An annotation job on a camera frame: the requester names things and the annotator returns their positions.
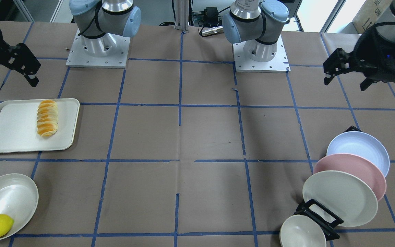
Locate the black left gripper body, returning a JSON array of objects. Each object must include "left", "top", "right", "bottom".
[{"left": 352, "top": 24, "right": 395, "bottom": 83}]

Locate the blue plate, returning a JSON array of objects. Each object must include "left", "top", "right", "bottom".
[{"left": 326, "top": 131, "right": 390, "bottom": 177}]

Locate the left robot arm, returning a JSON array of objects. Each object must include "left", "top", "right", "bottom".
[{"left": 222, "top": 0, "right": 395, "bottom": 91}]

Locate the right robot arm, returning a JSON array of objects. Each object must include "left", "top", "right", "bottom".
[{"left": 0, "top": 0, "right": 141, "bottom": 87}]

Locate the pink plate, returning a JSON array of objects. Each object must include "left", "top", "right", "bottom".
[{"left": 313, "top": 153, "right": 387, "bottom": 201}]

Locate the cream plate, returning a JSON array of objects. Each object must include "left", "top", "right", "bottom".
[{"left": 302, "top": 170, "right": 378, "bottom": 227}]

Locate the cream rectangular tray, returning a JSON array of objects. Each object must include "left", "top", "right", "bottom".
[{"left": 0, "top": 98, "right": 80, "bottom": 153}]

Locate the cream shallow bowl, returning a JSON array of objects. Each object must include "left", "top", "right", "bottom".
[{"left": 0, "top": 173, "right": 39, "bottom": 240}]

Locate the black dish rack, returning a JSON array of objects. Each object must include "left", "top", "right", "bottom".
[{"left": 293, "top": 126, "right": 363, "bottom": 241}]

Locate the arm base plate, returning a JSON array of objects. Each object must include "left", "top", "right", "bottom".
[
  {"left": 66, "top": 33, "right": 131, "bottom": 69},
  {"left": 232, "top": 36, "right": 291, "bottom": 73}
]

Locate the aluminium frame post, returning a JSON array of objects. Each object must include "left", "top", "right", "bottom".
[{"left": 173, "top": 0, "right": 191, "bottom": 33}]

